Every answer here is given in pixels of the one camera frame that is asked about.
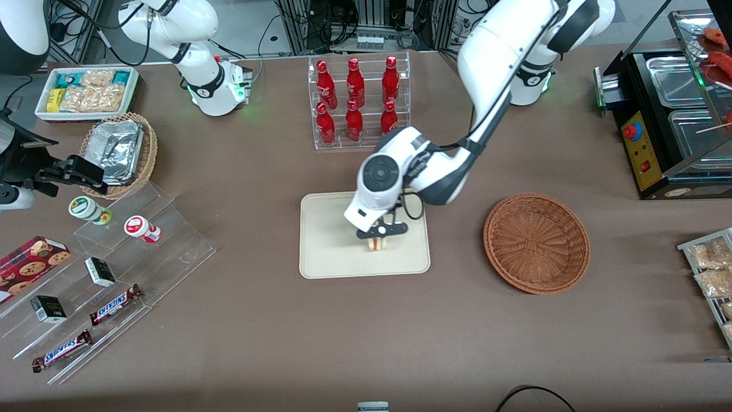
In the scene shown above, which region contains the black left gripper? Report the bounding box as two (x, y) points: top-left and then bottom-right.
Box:
(357, 221), (410, 240)

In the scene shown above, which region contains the grey wire rack tray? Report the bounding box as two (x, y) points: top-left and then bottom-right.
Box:
(677, 227), (732, 351)

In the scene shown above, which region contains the red lid yogurt cup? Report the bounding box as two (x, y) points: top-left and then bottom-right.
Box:
(124, 215), (162, 244)

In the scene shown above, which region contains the stack of foil trays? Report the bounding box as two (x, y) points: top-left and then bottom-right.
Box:
(90, 120), (145, 186)

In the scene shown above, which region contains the green lid yogurt cup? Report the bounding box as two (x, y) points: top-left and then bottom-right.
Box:
(68, 196), (113, 226)

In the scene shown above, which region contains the large clear cracker bag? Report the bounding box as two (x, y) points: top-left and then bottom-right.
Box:
(59, 85), (125, 113)

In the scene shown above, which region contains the red cookie box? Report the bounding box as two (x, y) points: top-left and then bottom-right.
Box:
(0, 235), (73, 305)

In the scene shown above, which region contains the clear acrylic bottle rack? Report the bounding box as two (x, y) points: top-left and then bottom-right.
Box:
(308, 51), (412, 150)

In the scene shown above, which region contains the black hot dog roller machine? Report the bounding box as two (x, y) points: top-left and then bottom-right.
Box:
(594, 8), (732, 201)

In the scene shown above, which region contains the brown wicker basket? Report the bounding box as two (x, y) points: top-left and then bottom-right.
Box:
(483, 193), (591, 295)

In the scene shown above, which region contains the small black box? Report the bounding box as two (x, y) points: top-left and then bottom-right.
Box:
(84, 257), (117, 288)
(29, 295), (68, 325)

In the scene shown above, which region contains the small clear cracker bag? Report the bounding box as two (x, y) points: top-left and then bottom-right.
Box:
(80, 69), (116, 88)

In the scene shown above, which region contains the white rectangular snack box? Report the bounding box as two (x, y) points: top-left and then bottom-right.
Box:
(34, 66), (140, 122)

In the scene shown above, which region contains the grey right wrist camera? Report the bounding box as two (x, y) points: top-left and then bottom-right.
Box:
(0, 186), (37, 211)

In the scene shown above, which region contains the black cable loop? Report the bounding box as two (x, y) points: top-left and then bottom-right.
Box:
(494, 385), (578, 412)

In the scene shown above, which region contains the snickers chocolate bar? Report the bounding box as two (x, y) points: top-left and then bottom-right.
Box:
(89, 284), (144, 327)
(31, 330), (93, 374)

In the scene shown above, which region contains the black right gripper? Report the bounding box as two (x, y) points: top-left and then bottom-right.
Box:
(0, 112), (109, 199)

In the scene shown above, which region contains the clear acrylic stepped display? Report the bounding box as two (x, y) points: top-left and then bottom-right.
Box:
(0, 181), (217, 386)

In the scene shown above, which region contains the cream plastic tray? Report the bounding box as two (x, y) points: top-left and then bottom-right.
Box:
(299, 192), (431, 280)

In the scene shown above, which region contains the light tan wicker basket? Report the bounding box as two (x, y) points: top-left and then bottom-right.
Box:
(79, 112), (158, 200)

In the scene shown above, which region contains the red cola bottle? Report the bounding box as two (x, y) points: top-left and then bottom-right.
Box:
(347, 58), (366, 109)
(316, 102), (337, 145)
(345, 100), (364, 143)
(316, 60), (339, 110)
(381, 56), (400, 107)
(380, 100), (399, 136)

